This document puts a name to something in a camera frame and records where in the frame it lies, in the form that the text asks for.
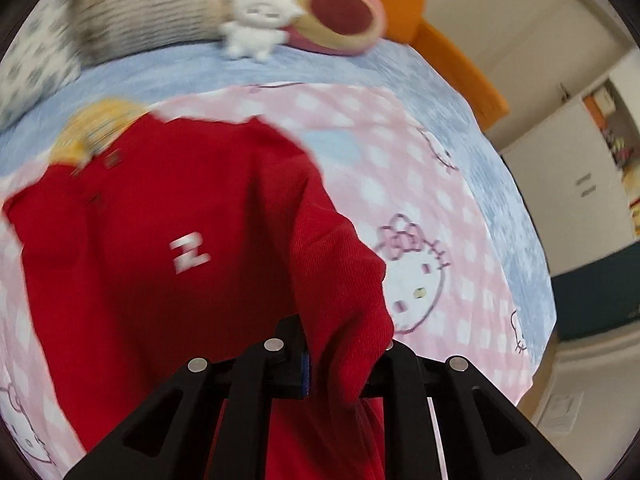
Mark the pink checked cartoon blanket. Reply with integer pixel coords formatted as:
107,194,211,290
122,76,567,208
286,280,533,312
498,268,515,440
1,84,533,479

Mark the white plush toy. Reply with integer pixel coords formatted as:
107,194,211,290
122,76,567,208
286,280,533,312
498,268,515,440
219,0,305,63

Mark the floral white pillow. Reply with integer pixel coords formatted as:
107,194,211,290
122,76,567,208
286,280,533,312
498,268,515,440
1,0,81,129

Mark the beige plaid pillow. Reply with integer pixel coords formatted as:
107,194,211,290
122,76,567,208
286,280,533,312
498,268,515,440
73,0,230,66

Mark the orange bed frame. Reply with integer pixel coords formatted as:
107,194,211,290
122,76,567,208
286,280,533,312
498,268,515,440
381,0,510,132

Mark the pink bear plush toy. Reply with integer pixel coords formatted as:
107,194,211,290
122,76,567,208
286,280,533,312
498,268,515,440
285,0,386,56

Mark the light blue quilted bedspread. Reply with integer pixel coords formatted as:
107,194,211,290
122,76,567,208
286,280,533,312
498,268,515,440
1,40,556,366

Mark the red knit sweater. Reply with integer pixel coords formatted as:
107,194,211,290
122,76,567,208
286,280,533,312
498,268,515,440
3,114,393,479

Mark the white cabinet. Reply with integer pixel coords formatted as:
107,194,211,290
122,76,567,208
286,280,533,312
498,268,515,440
502,49,639,275

